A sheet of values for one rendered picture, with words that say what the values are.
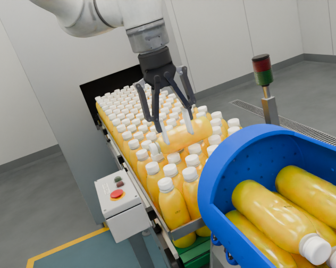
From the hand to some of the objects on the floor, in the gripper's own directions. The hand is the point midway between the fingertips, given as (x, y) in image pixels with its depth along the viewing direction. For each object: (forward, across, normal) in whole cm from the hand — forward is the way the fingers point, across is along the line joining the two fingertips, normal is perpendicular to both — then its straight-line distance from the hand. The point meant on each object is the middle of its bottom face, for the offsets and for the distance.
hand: (176, 127), depth 79 cm
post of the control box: (+123, -20, +7) cm, 125 cm away
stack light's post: (+123, +45, +24) cm, 133 cm away
